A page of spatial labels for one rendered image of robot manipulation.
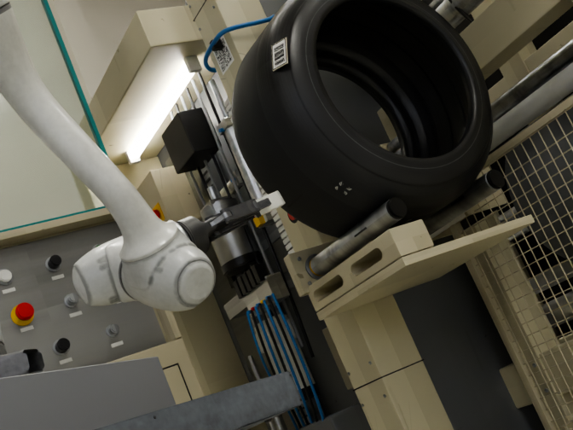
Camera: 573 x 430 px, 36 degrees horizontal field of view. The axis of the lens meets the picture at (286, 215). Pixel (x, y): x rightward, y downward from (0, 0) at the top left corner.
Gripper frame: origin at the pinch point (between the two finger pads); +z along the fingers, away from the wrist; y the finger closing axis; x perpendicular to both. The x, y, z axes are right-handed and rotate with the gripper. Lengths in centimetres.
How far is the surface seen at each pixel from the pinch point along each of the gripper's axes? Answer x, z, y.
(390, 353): 38, 26, 26
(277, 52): -25.3, 14.1, -9.5
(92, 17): -276, 230, 425
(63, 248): -23, -17, 62
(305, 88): -15.7, 14.1, -11.3
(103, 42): -253, 228, 426
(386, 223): 14.7, 17.5, -7.2
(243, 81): -27.3, 13.8, 5.0
